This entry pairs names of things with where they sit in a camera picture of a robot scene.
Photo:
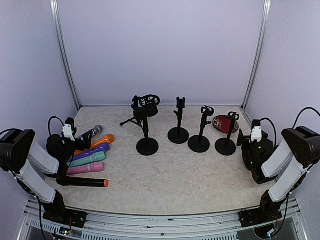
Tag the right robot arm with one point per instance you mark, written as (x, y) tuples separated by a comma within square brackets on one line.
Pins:
[(288, 163)]

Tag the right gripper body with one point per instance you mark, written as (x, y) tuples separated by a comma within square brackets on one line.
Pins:
[(244, 146)]

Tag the red patterned plate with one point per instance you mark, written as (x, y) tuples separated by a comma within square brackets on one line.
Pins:
[(222, 123)]

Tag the pink toy microphone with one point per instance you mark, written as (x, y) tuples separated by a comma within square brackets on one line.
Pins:
[(94, 167)]

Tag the silver glitter microphone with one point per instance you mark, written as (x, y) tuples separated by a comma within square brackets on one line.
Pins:
[(97, 130)]

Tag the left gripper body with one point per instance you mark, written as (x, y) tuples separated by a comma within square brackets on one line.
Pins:
[(80, 146)]

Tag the orange toy microphone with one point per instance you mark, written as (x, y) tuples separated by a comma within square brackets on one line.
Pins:
[(109, 138)]

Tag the aluminium frame post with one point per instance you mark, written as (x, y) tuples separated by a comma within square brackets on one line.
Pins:
[(267, 4), (63, 52)]

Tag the black wireless microphone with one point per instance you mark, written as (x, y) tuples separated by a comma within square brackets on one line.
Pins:
[(85, 182)]

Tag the left aluminium frame post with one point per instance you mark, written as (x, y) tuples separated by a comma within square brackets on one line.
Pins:
[(63, 52)]

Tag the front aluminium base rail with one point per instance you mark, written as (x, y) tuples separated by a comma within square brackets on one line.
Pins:
[(225, 225)]

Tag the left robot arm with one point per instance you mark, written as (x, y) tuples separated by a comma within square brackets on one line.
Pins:
[(23, 157)]

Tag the right aluminium frame post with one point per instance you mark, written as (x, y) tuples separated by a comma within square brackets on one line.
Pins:
[(267, 4)]

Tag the black tripod microphone stand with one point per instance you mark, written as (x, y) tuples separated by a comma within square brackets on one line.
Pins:
[(140, 105)]

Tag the purple toy microphone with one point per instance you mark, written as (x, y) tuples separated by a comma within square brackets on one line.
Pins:
[(104, 147)]

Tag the mint green toy microphone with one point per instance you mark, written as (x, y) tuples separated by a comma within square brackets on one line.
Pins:
[(96, 157)]

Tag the short black microphone stand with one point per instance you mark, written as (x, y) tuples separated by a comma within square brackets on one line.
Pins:
[(225, 146)]

